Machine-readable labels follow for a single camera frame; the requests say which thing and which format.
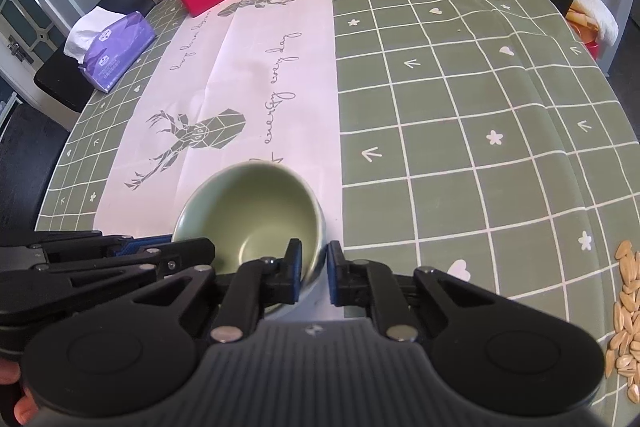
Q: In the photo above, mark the white fuzzy cushion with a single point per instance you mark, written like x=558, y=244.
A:
x=602, y=17

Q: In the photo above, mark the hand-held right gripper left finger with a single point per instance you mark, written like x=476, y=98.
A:
x=296, y=268

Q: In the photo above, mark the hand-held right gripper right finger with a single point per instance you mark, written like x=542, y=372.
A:
x=334, y=276

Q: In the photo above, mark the green ceramic bowl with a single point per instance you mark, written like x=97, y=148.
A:
x=250, y=212

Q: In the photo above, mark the pile of sunflower seeds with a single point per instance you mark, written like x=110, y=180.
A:
x=625, y=307

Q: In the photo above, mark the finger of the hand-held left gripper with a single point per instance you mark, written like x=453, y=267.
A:
x=140, y=246
x=100, y=279

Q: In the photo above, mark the purple tissue pack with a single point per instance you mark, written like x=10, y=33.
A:
x=117, y=49

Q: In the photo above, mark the white glass panel door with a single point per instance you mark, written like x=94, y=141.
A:
x=25, y=2

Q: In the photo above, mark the person's left hand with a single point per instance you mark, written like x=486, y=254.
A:
x=10, y=379

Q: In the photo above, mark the green checked tablecloth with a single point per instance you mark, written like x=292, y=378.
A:
x=450, y=107

